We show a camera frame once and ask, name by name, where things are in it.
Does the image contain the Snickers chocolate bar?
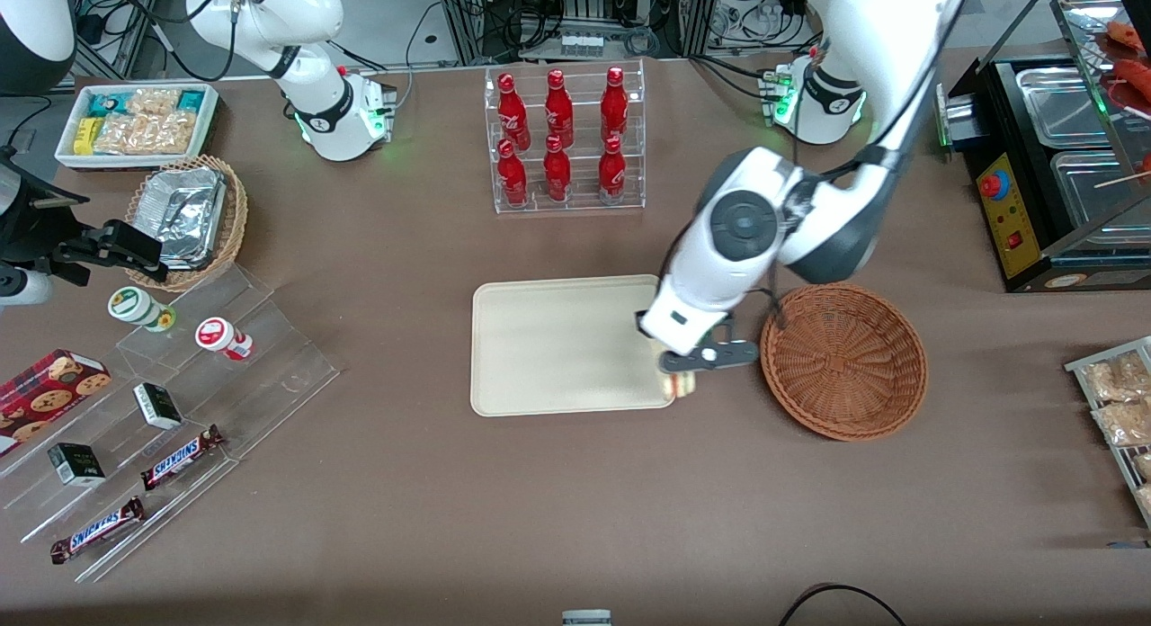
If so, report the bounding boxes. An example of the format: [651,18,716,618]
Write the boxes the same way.
[140,425,225,491]
[49,496,146,565]

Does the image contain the red tartan cookie box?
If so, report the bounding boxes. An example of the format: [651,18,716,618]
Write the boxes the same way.
[0,348,112,456]

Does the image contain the light wicker basket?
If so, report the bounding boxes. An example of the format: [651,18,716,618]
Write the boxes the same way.
[124,155,249,293]

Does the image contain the aluminium frame rack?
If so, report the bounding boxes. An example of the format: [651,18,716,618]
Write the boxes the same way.
[432,0,720,65]

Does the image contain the black food warmer machine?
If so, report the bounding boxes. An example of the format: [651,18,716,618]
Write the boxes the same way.
[935,0,1151,294]

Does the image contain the small black carton box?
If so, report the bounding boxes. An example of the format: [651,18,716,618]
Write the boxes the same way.
[47,443,106,488]
[133,382,183,430]

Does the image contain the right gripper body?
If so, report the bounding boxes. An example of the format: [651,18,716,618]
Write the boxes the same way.
[0,183,93,270]

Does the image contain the black cable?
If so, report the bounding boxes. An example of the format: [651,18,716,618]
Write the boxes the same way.
[778,583,909,626]

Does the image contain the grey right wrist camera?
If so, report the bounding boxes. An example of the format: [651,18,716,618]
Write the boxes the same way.
[0,266,52,309]

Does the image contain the clear acrylic stepped shelf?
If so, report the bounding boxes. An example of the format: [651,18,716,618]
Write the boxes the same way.
[0,264,341,584]

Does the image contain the green lid sunflower jar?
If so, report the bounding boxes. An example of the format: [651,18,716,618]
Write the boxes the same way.
[108,286,177,332]

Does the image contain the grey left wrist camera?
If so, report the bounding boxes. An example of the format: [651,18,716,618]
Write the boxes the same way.
[659,338,762,375]

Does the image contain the cream plastic tray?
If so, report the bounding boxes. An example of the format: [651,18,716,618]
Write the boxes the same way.
[470,274,677,418]

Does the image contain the brown wicker basket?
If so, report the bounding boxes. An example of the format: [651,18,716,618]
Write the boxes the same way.
[760,282,929,443]

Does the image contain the steel warmer pan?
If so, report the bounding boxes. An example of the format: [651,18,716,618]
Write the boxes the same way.
[1016,66,1120,150]
[1050,149,1151,236]

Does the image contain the white socket strip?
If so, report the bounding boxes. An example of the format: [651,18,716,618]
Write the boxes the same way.
[559,32,623,56]

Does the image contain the clear bag of crackers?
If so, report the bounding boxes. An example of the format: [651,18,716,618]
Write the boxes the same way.
[94,113,199,155]
[126,88,181,116]

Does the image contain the red lid white jar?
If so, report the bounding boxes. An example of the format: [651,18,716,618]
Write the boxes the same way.
[195,317,254,362]

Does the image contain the white rectangular snack bin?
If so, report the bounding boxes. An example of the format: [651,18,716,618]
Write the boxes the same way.
[54,83,220,172]

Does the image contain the grey snack rack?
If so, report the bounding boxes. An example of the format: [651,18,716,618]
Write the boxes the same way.
[1064,335,1151,530]

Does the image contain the red cola bottle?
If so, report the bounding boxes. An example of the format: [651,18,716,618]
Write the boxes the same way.
[497,139,530,208]
[598,136,628,204]
[544,68,576,148]
[496,72,531,152]
[543,135,573,203]
[600,66,629,143]

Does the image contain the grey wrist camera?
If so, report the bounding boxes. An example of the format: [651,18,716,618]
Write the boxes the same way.
[0,266,52,309]
[659,338,762,375]

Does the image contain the aluminium foil container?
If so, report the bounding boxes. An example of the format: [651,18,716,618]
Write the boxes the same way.
[138,165,228,273]

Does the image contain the clear acrylic bottle rack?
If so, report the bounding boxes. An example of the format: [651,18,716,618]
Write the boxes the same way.
[484,59,647,216]

